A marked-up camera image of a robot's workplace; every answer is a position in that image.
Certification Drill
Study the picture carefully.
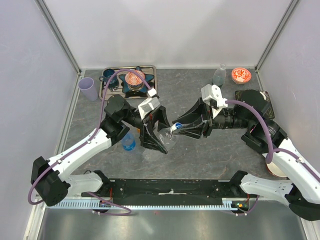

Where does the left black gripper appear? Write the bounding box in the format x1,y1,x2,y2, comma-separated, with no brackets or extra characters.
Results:
121,105,177,153

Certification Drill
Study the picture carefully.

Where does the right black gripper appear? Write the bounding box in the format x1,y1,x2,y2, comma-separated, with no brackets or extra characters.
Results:
172,96,252,140

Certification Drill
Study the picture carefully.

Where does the clear bottle blue cap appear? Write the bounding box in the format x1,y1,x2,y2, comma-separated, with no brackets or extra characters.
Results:
121,132,136,152

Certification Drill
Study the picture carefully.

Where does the clear bottle green label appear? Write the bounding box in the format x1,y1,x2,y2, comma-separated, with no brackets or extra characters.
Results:
211,63,227,88

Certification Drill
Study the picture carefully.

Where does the blue pocari bottle cap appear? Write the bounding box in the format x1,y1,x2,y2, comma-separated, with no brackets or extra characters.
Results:
170,122,183,134

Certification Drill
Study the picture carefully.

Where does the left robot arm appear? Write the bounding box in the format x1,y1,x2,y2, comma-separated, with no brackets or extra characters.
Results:
30,95,170,207

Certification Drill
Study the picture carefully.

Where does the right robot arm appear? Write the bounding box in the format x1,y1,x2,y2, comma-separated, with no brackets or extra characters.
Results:
174,89,320,221

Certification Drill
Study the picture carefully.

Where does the blue star-shaped dish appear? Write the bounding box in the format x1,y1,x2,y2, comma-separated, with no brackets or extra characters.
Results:
118,66,155,94

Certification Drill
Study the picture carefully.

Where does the red patterned bowl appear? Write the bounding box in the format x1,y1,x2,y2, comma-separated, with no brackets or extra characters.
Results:
125,70,145,88

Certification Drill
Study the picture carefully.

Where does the steel tray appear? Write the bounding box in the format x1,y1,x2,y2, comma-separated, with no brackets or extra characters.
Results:
98,65,158,100

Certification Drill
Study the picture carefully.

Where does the orange floral small bowl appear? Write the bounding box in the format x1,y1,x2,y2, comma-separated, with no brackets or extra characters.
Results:
231,67,252,85

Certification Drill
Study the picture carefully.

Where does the dark floral square plate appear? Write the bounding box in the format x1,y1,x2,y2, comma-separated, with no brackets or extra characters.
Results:
234,89,275,120

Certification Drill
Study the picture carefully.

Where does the dark blue mug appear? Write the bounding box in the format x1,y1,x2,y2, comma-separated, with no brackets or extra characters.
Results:
99,68,119,88

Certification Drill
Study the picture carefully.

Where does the lilac plastic cup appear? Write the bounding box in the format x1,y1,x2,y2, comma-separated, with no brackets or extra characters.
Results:
77,77,98,102

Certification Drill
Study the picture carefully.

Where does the red white bowl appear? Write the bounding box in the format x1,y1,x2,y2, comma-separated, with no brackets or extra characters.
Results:
266,162,287,178

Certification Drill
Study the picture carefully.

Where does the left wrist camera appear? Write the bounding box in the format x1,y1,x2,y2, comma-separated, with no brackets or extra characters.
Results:
138,88,161,120

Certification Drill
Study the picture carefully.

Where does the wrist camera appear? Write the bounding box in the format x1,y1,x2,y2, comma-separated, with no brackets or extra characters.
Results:
138,88,161,120
201,84,228,119

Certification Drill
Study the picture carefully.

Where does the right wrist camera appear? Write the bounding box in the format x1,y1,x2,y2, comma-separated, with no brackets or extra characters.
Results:
201,84,228,119

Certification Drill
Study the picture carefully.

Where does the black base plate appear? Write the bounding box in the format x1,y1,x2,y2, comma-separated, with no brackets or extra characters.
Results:
94,178,247,206

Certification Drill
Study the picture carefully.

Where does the white slotted cable duct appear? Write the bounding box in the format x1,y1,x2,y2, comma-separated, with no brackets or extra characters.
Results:
51,198,249,211

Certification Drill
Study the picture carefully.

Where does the right aluminium frame post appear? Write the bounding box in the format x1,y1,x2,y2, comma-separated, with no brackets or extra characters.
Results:
254,0,301,71

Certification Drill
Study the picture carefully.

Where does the aluminium frame post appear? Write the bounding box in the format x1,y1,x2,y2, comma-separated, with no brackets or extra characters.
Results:
254,0,301,71
34,0,83,74

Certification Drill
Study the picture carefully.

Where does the left aluminium frame post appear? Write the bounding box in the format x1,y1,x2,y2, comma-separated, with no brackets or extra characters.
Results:
34,0,83,74

